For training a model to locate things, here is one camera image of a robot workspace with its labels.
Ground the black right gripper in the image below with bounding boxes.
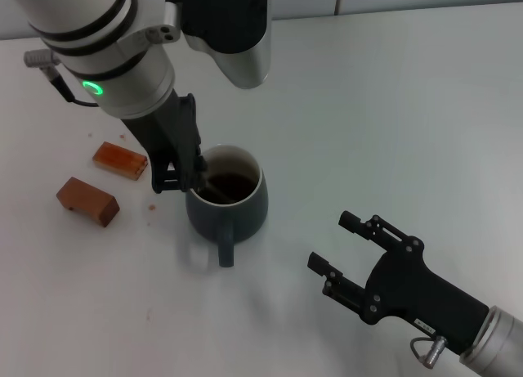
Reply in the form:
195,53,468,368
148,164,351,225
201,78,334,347
308,209,490,353

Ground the pink handled metal spoon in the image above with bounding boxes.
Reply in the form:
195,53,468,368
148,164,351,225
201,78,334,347
203,179,234,202

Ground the brown notched wooden block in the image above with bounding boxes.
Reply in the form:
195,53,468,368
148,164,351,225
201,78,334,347
56,176,121,229

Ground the stained flat wooden block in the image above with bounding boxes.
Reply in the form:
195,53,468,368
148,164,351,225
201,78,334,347
92,141,149,182

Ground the left wrist plug black cable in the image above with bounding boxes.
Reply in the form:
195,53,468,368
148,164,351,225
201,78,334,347
23,48,100,108

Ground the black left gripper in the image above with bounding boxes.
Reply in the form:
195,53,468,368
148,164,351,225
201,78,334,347
122,88,208,195

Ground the dark coffee liquid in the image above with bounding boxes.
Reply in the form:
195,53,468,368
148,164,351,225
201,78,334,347
199,172,257,206

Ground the dark grey ceramic mug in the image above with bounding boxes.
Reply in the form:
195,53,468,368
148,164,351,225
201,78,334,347
186,144,270,268

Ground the right wrist metal plug cable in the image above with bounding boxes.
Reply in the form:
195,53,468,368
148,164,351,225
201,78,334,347
410,335,449,370

